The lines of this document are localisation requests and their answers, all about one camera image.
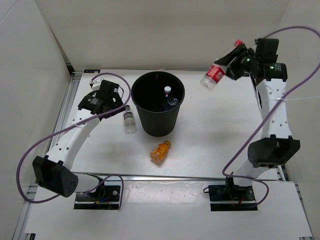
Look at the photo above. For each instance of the aluminium frame rail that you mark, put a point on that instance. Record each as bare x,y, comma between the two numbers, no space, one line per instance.
287,175
61,122

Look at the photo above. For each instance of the red label water bottle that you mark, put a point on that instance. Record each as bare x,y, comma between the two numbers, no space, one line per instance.
216,72

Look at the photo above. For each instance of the black cap clear bottle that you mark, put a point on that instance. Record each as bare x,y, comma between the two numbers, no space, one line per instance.
129,120

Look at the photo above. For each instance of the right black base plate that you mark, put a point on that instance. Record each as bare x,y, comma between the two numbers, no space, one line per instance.
231,199

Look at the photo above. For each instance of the right aluminium frame rail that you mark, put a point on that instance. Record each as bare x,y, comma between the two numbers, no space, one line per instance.
287,175

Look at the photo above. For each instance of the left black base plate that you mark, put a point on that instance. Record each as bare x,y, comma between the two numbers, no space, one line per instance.
105,197

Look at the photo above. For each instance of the orange juice bottle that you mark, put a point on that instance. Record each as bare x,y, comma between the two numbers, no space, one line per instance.
160,152

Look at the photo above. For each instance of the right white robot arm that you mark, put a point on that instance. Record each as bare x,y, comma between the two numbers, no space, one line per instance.
241,177

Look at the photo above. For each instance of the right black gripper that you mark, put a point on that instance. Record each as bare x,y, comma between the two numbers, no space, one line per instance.
232,72

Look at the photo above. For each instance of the black plastic waste bin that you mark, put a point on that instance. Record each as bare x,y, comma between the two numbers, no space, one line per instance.
147,94

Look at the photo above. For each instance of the left aluminium frame rail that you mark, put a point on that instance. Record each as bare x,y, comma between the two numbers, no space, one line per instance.
61,122

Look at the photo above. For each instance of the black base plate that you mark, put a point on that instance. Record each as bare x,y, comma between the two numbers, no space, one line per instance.
231,199
105,197

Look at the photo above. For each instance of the left blue corner label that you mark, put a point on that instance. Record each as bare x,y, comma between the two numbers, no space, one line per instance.
92,71

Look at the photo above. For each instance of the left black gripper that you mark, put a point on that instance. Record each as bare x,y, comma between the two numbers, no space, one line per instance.
117,103

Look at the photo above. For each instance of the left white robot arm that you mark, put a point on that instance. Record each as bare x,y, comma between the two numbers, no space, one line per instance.
53,171

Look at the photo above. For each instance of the blue label bottle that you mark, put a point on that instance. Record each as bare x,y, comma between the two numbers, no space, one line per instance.
168,101

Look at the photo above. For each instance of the metal rail across table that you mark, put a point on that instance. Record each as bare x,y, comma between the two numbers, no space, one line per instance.
141,177

